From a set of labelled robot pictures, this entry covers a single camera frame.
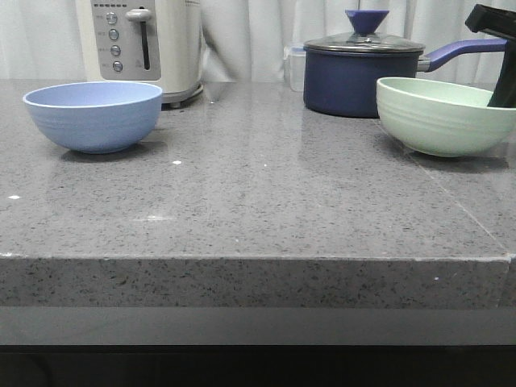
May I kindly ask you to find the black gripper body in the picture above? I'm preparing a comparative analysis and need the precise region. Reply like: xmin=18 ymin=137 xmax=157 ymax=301
xmin=465 ymin=4 xmax=515 ymax=40

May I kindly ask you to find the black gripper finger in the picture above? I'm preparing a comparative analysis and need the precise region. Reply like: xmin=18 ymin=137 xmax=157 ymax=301
xmin=488 ymin=38 xmax=515 ymax=108

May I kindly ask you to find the light green bowl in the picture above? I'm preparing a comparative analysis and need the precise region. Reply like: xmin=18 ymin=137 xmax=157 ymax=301
xmin=376 ymin=77 xmax=515 ymax=157

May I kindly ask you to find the light blue bowl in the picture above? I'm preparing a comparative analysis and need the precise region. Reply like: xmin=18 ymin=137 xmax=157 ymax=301
xmin=23 ymin=81 xmax=162 ymax=154

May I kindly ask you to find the glass lid with blue knob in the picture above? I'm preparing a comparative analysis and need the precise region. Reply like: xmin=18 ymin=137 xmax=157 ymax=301
xmin=304 ymin=10 xmax=425 ymax=54

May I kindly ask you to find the dark blue saucepan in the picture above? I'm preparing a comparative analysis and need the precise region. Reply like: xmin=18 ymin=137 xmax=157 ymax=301
xmin=303 ymin=39 xmax=508 ymax=118

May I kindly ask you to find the clear plastic food container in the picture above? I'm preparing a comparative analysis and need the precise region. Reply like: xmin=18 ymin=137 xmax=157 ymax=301
xmin=283 ymin=42 xmax=306 ymax=92

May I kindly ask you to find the white curtain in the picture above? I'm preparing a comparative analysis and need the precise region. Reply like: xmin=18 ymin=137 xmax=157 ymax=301
xmin=0 ymin=0 xmax=516 ymax=85

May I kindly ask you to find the cream toaster appliance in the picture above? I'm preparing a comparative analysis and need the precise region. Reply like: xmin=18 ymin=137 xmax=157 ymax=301
xmin=75 ymin=0 xmax=203 ymax=107

